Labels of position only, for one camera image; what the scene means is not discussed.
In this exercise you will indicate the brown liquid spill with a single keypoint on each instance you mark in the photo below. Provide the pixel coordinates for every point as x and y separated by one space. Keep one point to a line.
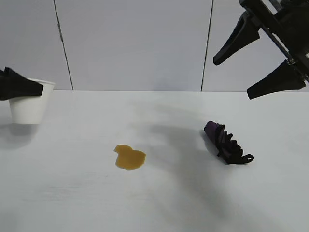
129 158

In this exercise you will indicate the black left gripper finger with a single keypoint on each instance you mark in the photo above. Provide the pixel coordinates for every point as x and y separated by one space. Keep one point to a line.
17 87

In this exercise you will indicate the white paper cup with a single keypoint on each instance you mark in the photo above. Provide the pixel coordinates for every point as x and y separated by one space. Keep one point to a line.
29 108

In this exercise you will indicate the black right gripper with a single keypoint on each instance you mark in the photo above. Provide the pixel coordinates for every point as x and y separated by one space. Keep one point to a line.
292 26

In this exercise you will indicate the purple and black cloth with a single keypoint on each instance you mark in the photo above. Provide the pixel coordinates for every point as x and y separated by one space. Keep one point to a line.
224 142

